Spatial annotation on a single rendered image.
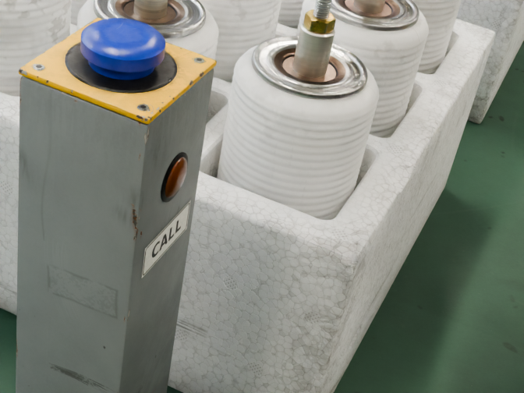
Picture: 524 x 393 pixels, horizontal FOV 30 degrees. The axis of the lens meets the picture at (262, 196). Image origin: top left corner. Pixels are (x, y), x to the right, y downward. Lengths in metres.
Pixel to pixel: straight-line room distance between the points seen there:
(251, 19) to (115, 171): 0.31
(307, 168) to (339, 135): 0.03
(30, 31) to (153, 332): 0.25
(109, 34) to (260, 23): 0.30
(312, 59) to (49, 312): 0.23
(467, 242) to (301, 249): 0.37
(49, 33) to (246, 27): 0.15
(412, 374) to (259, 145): 0.27
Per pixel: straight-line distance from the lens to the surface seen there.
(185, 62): 0.49
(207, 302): 0.67
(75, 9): 0.81
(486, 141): 1.12
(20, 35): 0.71
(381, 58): 0.71
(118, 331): 0.53
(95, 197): 0.48
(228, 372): 0.70
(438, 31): 0.83
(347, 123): 0.61
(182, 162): 0.49
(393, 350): 0.81
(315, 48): 0.62
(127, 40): 0.47
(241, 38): 0.75
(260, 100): 0.61
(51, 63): 0.48
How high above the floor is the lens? 0.55
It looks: 36 degrees down
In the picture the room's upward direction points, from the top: 11 degrees clockwise
